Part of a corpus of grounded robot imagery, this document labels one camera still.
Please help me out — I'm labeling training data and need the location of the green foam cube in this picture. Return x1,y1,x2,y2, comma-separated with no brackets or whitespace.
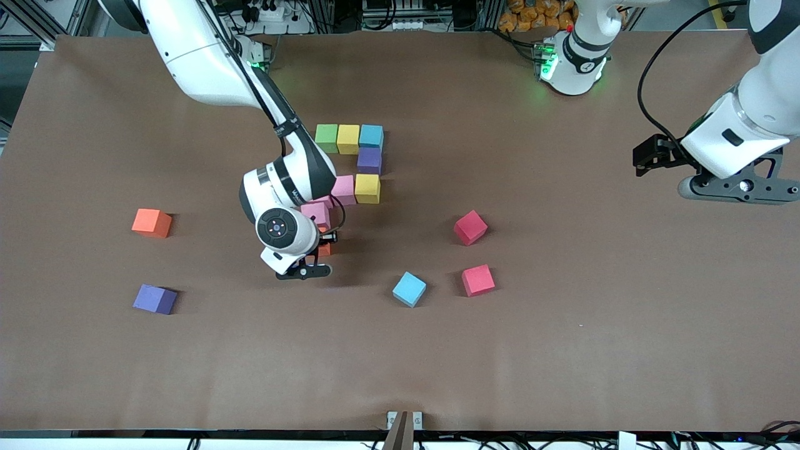
314,124,339,154

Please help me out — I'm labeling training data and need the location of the red foam cube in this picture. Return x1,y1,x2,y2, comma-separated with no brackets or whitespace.
454,209,489,246
461,264,496,298

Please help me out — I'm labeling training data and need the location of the purple foam cube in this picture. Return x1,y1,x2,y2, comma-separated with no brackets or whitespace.
357,147,383,176
132,284,178,316

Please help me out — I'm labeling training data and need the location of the bag of orange items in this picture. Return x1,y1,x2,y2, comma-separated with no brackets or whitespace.
498,0,579,33

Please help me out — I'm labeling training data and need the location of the black cable loop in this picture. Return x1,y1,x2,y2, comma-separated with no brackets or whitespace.
759,420,800,441

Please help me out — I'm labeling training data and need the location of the aluminium frame profile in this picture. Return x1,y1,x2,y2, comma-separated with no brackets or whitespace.
747,0,800,126
12,0,94,51

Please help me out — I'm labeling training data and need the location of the brown paper table cover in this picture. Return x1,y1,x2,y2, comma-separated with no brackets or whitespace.
0,28,800,435

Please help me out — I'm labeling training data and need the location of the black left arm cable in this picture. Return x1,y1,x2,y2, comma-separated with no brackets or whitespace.
637,0,748,146

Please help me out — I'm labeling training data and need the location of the yellow foam cube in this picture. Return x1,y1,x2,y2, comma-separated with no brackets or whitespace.
354,174,382,205
337,124,361,155

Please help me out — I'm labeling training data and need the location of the grey control box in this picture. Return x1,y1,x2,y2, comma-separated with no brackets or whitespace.
361,0,476,31

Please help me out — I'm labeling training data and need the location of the white power strip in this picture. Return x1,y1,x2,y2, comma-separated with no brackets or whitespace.
247,0,294,23

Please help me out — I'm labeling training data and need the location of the grey metal camera bracket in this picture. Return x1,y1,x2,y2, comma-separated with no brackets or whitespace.
386,410,424,450

